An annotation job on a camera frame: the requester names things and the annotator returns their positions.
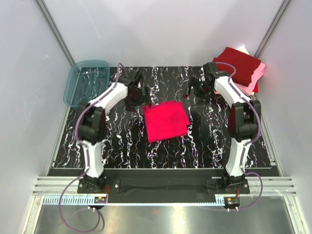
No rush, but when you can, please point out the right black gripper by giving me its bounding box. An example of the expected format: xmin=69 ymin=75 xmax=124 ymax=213
xmin=182 ymin=77 xmax=213 ymax=106

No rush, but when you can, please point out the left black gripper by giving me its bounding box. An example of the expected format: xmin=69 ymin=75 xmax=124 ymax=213
xmin=124 ymin=86 xmax=151 ymax=113

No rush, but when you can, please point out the bright pink t shirt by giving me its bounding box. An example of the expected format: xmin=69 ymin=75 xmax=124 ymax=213
xmin=142 ymin=101 xmax=190 ymax=143

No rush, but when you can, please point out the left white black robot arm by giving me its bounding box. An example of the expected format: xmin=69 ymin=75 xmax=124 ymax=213
xmin=75 ymin=81 xmax=151 ymax=193

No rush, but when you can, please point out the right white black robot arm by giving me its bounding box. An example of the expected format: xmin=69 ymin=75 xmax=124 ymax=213
xmin=182 ymin=68 xmax=261 ymax=193

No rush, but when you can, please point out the translucent blue plastic basin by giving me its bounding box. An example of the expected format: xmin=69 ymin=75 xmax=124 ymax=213
xmin=63 ymin=60 xmax=110 ymax=108

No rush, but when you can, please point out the light pink folded shirt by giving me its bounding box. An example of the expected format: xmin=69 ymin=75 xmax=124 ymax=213
xmin=235 ymin=63 xmax=266 ymax=96

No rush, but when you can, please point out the dark red folded shirt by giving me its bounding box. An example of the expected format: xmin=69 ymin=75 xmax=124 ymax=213
xmin=213 ymin=47 xmax=261 ymax=87

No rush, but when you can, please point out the red folded shirt bottom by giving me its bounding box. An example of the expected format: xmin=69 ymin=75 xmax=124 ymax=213
xmin=253 ymin=82 xmax=258 ymax=93

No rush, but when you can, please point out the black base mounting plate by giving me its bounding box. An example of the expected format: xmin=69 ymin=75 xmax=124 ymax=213
xmin=78 ymin=169 xmax=250 ymax=204

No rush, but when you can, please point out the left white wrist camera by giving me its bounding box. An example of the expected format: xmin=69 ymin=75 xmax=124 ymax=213
xmin=125 ymin=70 xmax=143 ymax=85

